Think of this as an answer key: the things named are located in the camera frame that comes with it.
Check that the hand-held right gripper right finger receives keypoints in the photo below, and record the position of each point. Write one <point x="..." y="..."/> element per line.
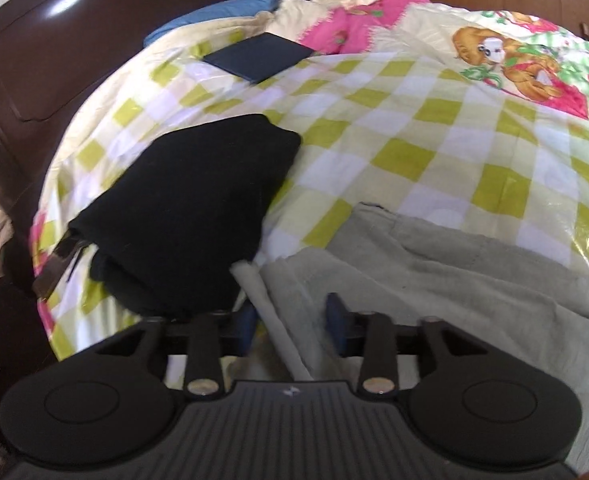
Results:
<point x="335" y="325"/>

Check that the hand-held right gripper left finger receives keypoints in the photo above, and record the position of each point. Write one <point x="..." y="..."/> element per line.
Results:
<point x="247" y="331"/>

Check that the light grey pants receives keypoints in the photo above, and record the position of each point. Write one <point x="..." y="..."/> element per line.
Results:
<point x="424" y="270"/>

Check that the black folded clothing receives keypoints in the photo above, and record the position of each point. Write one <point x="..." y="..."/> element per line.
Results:
<point x="189" y="195"/>

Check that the brown leather belt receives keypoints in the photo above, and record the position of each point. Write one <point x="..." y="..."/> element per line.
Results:
<point x="54" y="266"/>

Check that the printed checkered quilt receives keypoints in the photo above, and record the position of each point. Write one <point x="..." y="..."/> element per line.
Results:
<point x="374" y="125"/>

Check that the dark blue notebook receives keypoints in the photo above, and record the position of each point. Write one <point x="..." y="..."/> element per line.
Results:
<point x="257" y="57"/>

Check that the blue pillow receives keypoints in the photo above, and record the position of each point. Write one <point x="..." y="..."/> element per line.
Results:
<point x="209" y="17"/>

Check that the dark wooden headboard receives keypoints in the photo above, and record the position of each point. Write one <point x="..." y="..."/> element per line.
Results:
<point x="34" y="60"/>

